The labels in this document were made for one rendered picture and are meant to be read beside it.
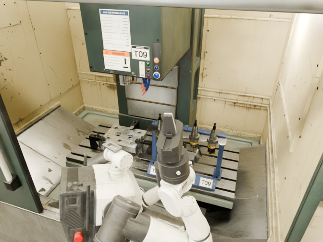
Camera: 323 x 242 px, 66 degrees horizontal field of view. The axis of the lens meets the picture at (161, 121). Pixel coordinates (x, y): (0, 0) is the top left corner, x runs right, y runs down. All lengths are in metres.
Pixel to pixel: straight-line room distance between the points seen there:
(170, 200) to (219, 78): 1.77
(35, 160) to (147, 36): 1.45
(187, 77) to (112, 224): 1.45
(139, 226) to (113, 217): 0.09
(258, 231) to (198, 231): 0.79
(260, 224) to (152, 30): 1.21
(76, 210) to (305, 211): 0.80
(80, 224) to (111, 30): 0.92
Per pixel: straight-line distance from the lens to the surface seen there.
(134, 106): 2.29
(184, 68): 2.03
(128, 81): 1.61
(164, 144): 0.61
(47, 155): 2.34
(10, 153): 1.51
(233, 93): 2.41
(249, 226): 1.64
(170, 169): 0.67
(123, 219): 0.84
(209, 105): 2.52
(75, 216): 1.00
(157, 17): 1.27
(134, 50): 1.35
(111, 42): 1.40
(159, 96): 2.14
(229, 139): 2.63
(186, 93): 2.10
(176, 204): 0.75
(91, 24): 1.44
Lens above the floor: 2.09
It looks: 32 degrees down
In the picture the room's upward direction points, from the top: straight up
